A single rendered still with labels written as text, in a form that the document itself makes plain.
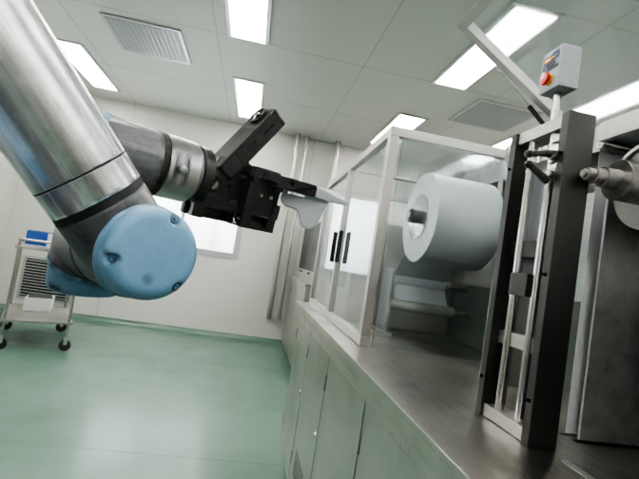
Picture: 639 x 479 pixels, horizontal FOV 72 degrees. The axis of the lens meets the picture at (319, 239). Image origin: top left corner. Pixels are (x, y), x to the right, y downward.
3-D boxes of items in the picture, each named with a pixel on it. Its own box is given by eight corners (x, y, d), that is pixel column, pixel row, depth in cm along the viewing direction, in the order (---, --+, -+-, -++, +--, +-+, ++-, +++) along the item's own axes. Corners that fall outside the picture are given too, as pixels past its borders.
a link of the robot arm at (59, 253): (55, 302, 39) (79, 181, 39) (33, 284, 47) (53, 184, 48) (145, 307, 44) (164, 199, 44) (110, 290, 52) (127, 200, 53)
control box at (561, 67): (532, 94, 104) (537, 54, 105) (556, 100, 105) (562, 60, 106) (551, 83, 98) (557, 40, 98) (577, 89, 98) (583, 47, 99)
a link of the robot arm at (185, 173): (154, 132, 54) (180, 133, 48) (188, 143, 57) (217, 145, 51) (140, 191, 54) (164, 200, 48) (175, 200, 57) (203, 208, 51)
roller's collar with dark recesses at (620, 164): (597, 201, 72) (602, 163, 72) (629, 208, 73) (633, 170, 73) (630, 197, 66) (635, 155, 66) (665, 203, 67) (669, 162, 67)
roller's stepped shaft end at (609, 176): (573, 184, 70) (575, 164, 70) (607, 191, 71) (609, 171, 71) (589, 181, 67) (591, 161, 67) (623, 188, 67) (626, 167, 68)
